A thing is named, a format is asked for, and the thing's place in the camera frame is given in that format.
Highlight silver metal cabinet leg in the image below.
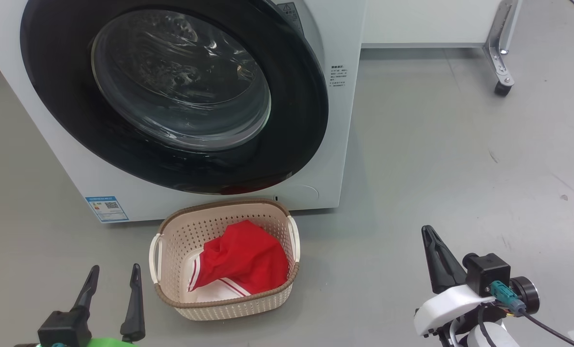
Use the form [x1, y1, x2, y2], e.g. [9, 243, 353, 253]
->
[482, 0, 523, 86]

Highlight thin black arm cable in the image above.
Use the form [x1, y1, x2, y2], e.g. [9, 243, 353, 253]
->
[477, 306, 497, 347]

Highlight white front-load washing machine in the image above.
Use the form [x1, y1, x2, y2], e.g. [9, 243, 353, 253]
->
[0, 0, 367, 224]

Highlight red and white garment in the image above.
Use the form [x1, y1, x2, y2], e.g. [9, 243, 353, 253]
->
[187, 220, 290, 302]

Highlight grey caution sticker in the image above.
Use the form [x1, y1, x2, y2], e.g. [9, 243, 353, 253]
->
[276, 1, 307, 37]

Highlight black cable with teal plug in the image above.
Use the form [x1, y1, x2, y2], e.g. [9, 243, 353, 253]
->
[490, 281, 574, 347]

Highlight small printed text label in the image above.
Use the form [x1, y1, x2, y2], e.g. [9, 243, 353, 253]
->
[330, 65, 349, 90]

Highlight white cabinet panel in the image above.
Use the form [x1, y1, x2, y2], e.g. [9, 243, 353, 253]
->
[361, 0, 504, 49]

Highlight cream perforated laundry basket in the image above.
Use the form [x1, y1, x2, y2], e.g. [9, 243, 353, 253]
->
[148, 199, 301, 321]

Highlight black round glass washer door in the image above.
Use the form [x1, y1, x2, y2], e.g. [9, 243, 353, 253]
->
[20, 0, 329, 195]

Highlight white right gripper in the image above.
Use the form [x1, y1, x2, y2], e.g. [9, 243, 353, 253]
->
[414, 225, 497, 338]

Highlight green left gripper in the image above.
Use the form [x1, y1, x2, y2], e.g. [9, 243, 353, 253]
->
[72, 263, 146, 347]

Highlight blue energy label sticker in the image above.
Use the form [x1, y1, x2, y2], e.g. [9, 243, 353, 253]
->
[85, 196, 129, 223]

